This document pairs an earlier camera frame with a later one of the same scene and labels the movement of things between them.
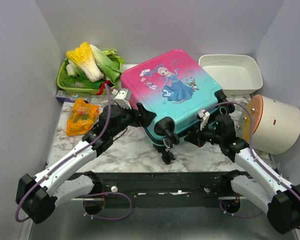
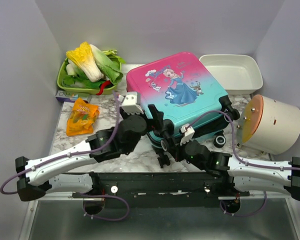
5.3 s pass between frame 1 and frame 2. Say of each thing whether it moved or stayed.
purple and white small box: stayed
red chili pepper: stayed
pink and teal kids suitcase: moved
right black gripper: moved
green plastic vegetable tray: stayed
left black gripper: moved
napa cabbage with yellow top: stayed
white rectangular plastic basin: stayed
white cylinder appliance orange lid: stayed
